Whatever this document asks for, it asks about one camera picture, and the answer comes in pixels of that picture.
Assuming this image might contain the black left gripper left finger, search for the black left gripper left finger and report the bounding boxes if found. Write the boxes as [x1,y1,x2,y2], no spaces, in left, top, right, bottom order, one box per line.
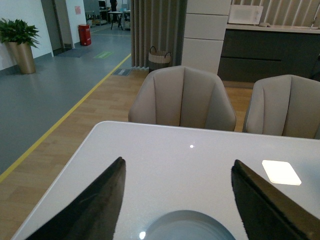
[28,157,126,240]

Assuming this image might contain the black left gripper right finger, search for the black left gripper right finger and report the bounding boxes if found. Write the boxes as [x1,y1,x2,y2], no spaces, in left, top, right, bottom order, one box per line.
[231,159,320,240]

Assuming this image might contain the light blue round plate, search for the light blue round plate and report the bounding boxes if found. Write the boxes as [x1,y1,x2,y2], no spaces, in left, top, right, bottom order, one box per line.
[140,210,234,240]

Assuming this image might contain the beige chair right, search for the beige chair right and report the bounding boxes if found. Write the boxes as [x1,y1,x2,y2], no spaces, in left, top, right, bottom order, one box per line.
[242,74,320,140]

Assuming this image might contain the beige chair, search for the beige chair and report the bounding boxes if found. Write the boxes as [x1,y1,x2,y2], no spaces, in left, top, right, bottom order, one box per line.
[128,66,237,131]
[242,74,320,140]

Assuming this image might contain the beige chair left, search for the beige chair left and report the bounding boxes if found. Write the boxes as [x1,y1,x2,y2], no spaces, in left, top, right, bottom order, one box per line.
[128,66,237,131]

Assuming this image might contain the dark kitchen counter cabinet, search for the dark kitchen counter cabinet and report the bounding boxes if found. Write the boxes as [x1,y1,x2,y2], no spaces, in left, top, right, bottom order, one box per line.
[217,26,320,83]

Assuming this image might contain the gold plant pot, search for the gold plant pot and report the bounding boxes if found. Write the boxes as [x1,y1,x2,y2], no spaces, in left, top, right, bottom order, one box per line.
[5,42,36,75]

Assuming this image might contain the red bin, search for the red bin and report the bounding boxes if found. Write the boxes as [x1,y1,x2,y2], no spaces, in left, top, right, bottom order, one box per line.
[78,24,92,46]

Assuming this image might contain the green potted plant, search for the green potted plant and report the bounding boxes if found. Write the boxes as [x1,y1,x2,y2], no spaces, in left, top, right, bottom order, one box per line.
[0,18,40,48]

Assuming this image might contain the white microwave oven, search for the white microwave oven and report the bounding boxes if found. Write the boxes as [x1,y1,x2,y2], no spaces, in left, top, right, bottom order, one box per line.
[227,4,264,25]

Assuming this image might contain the white tall cabinet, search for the white tall cabinet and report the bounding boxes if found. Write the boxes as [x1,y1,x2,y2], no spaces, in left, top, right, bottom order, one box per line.
[181,0,231,74]

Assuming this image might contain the grey curtain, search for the grey curtain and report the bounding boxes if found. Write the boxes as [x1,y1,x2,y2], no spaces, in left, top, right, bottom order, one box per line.
[130,0,188,68]

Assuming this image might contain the distant work table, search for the distant work table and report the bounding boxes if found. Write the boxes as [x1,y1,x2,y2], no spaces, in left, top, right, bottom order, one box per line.
[108,10,131,30]

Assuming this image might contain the person in black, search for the person in black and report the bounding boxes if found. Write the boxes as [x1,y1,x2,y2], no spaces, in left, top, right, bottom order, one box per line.
[110,0,118,23]

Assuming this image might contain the woven basket with handles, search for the woven basket with handles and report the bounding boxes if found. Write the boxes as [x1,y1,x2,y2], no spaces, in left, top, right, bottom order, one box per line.
[148,46,172,73]

